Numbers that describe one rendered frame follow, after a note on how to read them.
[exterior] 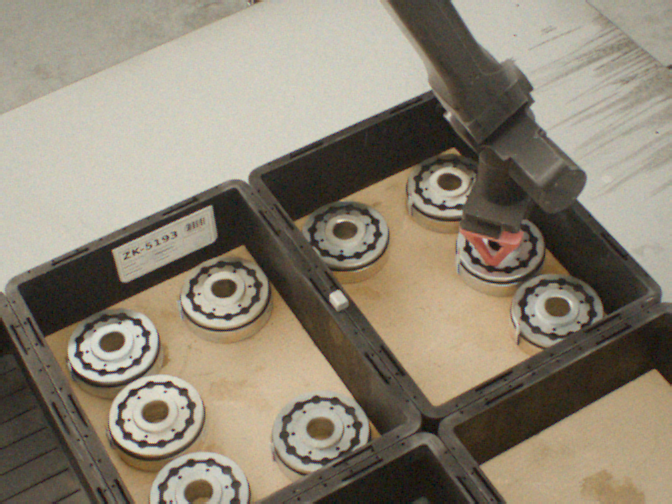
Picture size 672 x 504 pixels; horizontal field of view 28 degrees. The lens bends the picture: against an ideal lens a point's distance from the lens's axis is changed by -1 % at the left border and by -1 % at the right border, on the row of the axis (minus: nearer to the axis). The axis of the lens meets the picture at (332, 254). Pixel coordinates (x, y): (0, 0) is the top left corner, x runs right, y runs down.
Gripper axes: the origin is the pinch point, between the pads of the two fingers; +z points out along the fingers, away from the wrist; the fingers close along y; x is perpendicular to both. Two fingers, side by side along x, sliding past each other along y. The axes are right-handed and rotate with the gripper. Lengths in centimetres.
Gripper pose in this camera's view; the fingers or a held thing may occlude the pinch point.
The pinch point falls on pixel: (500, 239)
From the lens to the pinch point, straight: 153.8
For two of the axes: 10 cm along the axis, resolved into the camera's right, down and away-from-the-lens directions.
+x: -9.2, -2.6, 2.8
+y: 3.8, -7.3, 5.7
